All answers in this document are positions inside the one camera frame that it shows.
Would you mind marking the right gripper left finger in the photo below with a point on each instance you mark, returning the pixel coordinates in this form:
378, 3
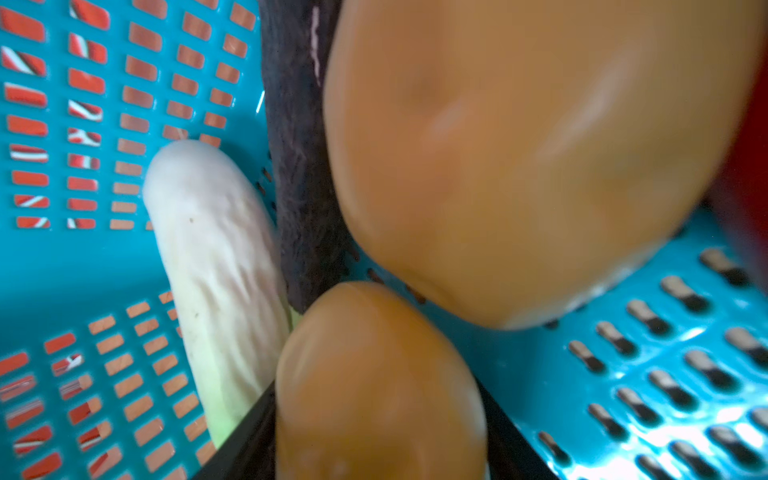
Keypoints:
249, 453

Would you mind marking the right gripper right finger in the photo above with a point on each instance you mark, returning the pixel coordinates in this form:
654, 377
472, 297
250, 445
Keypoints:
510, 456

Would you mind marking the yellow potato toy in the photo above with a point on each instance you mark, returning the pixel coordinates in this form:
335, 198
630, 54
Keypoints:
368, 388
510, 160

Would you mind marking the white radish toy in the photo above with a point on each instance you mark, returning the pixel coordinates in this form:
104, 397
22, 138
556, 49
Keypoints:
218, 249

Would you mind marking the dark eggplant toy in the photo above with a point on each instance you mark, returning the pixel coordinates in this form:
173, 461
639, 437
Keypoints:
296, 37

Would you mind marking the red yellow mango toy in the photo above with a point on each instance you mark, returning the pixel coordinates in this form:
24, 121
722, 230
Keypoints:
739, 194

